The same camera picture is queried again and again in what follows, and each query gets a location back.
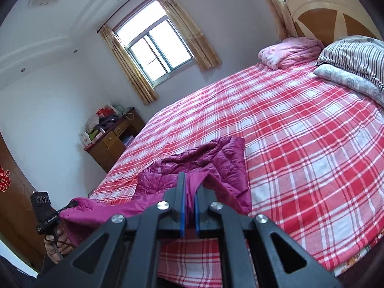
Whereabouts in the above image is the striped pillow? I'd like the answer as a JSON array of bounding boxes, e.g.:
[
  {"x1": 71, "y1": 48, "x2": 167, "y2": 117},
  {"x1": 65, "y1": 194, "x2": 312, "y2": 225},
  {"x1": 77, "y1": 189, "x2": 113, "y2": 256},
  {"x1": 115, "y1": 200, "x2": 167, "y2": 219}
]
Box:
[{"x1": 316, "y1": 35, "x2": 384, "y2": 92}]

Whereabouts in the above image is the grey floral pillow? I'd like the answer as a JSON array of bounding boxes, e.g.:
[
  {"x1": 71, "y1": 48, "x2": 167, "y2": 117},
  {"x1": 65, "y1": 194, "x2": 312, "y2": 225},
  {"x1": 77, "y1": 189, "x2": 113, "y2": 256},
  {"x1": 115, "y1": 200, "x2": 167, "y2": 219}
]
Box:
[{"x1": 313, "y1": 64, "x2": 384, "y2": 107}]

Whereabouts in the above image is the person's left hand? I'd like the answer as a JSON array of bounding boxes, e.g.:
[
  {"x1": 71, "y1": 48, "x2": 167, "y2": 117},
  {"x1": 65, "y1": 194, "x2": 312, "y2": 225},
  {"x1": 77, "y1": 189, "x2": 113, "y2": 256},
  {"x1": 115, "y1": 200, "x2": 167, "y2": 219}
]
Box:
[{"x1": 44, "y1": 227, "x2": 74, "y2": 265}]

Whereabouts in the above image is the brown wooden desk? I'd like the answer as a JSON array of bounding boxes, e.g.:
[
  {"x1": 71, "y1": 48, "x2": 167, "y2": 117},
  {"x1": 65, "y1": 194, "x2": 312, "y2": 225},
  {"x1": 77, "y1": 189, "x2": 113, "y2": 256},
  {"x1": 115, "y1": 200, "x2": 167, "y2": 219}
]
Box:
[{"x1": 83, "y1": 109, "x2": 146, "y2": 174}]

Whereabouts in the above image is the dark purple clothes pile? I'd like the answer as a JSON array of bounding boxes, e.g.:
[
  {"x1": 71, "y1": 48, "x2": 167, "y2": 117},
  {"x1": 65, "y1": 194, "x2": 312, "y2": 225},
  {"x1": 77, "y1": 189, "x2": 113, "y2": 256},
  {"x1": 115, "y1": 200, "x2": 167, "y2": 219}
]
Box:
[{"x1": 97, "y1": 115, "x2": 120, "y2": 129}]

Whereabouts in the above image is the purple puffer jacket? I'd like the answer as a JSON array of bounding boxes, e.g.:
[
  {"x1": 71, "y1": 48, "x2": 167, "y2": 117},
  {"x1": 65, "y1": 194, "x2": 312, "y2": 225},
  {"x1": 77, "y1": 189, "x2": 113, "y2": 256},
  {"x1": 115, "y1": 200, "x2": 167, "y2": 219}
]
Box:
[{"x1": 60, "y1": 136, "x2": 252, "y2": 248}]

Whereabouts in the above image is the white plastic bag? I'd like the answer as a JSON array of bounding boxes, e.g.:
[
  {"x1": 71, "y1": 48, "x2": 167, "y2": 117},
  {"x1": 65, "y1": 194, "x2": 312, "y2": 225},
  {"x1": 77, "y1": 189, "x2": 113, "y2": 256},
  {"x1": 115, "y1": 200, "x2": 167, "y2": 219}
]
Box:
[{"x1": 85, "y1": 115, "x2": 100, "y2": 132}]

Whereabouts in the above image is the wooden bed headboard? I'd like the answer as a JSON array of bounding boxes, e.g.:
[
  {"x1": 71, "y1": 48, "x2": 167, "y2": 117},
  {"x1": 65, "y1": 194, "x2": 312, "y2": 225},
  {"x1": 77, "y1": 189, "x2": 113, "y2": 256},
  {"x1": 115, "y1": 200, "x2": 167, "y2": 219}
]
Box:
[{"x1": 283, "y1": 0, "x2": 383, "y2": 44}]

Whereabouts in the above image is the long yellow curtain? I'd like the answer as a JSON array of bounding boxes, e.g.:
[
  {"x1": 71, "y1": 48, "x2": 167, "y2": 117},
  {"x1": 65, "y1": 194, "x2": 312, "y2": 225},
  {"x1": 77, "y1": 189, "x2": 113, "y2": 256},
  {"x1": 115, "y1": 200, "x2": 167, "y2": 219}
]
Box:
[{"x1": 248, "y1": 0, "x2": 298, "y2": 40}]

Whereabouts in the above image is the bed with red plaid sheet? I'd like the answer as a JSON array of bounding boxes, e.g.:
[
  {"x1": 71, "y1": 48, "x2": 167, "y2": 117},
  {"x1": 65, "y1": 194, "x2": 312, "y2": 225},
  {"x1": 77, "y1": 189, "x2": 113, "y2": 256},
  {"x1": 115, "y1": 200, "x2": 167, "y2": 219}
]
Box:
[{"x1": 88, "y1": 63, "x2": 384, "y2": 285}]

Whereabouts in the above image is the pink folded blanket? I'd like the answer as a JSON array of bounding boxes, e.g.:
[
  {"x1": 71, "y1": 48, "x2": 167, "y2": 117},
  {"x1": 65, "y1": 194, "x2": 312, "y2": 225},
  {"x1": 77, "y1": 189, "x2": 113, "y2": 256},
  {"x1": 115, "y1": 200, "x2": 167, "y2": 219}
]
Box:
[{"x1": 258, "y1": 37, "x2": 325, "y2": 70}]

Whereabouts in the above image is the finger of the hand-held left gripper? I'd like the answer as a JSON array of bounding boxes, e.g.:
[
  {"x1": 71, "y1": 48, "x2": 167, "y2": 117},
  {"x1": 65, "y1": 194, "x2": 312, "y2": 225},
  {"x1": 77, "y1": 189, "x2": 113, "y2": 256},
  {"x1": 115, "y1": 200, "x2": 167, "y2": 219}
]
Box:
[{"x1": 58, "y1": 200, "x2": 78, "y2": 214}]

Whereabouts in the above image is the brown wooden door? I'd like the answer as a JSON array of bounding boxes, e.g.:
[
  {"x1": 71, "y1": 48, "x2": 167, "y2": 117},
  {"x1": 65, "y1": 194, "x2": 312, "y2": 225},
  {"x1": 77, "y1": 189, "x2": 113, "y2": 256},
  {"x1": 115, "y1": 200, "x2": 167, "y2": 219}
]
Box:
[{"x1": 0, "y1": 132, "x2": 46, "y2": 272}]

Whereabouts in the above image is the red bag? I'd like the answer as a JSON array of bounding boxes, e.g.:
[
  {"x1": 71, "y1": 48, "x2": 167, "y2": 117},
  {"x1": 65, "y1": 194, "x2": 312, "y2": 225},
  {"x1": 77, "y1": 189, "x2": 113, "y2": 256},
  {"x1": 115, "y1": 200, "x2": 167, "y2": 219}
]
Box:
[{"x1": 96, "y1": 105, "x2": 118, "y2": 118}]

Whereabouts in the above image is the red paper decoration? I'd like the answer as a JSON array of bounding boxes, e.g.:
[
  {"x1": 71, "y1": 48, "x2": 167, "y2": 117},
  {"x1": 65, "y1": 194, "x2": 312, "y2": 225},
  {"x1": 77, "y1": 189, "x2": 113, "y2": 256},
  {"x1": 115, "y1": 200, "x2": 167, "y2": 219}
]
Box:
[{"x1": 0, "y1": 164, "x2": 10, "y2": 193}]

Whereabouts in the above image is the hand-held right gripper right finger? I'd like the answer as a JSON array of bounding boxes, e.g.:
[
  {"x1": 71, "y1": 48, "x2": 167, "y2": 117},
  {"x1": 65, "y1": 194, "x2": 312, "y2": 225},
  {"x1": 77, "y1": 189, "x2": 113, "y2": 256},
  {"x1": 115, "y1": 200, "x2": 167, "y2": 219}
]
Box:
[{"x1": 193, "y1": 186, "x2": 344, "y2": 288}]

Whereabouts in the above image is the dark curtain rod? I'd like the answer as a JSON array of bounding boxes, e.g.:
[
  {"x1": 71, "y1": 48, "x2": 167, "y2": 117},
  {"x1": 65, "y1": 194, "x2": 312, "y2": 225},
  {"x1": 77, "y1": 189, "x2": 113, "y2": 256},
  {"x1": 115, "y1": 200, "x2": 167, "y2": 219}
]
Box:
[{"x1": 96, "y1": 0, "x2": 161, "y2": 33}]

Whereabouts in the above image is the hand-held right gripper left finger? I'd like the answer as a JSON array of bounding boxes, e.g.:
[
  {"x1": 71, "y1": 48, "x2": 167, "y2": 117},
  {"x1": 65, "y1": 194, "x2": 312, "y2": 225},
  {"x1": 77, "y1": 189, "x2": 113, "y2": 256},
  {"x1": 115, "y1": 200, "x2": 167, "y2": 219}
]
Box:
[{"x1": 33, "y1": 172, "x2": 188, "y2": 288}]

